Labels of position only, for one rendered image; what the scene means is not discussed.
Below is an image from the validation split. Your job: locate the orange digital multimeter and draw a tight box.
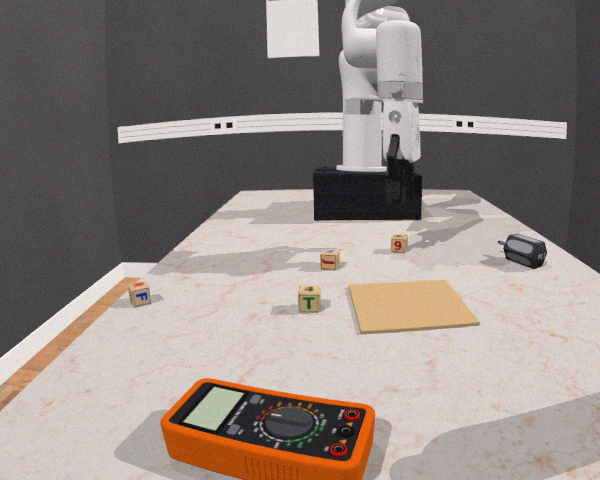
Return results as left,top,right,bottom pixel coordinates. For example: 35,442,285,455
161,378,375,480

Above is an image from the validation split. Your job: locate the tan letter block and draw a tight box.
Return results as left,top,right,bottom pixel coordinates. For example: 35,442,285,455
298,286,321,312
320,249,340,270
391,234,408,253

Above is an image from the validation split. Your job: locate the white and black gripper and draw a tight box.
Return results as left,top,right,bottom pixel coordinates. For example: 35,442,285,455
378,98,423,204

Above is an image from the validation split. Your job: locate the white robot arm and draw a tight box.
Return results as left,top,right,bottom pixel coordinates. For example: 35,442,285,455
336,0,423,172

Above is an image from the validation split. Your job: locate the tan flat mat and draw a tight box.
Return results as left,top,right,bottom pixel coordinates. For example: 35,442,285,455
349,280,480,334

